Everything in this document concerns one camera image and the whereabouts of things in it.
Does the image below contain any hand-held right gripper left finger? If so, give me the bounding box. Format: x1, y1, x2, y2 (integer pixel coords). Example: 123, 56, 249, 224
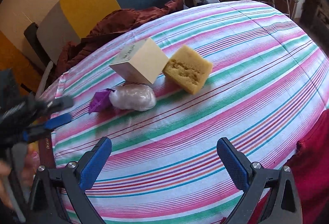
29, 137, 113, 224

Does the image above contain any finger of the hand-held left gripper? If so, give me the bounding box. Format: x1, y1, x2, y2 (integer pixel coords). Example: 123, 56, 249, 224
45, 97, 74, 113
24, 113, 72, 138

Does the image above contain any dark red cloth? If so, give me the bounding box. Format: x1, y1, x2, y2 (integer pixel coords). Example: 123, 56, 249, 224
55, 0, 184, 78

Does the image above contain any person's red clothing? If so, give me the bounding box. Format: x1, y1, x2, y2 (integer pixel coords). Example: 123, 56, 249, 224
257, 109, 329, 224

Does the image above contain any striped tablecloth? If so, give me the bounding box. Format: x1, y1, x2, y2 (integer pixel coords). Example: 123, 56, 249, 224
36, 0, 329, 224

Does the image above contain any person's left hand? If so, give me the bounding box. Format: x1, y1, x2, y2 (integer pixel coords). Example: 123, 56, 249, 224
0, 160, 35, 210

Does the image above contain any yellow sponge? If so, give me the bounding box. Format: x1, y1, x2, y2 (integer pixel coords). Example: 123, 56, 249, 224
162, 44, 213, 95

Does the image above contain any beige cube box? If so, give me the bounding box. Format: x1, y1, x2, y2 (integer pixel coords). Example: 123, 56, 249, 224
109, 37, 169, 85

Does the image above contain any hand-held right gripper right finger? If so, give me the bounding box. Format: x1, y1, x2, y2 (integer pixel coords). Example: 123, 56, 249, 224
216, 137, 303, 224

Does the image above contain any orange wooden wardrobe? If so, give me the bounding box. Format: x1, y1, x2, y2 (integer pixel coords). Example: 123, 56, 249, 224
0, 30, 43, 96

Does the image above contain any purple white packet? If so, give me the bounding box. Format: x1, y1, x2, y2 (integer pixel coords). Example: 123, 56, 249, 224
89, 84, 156, 114

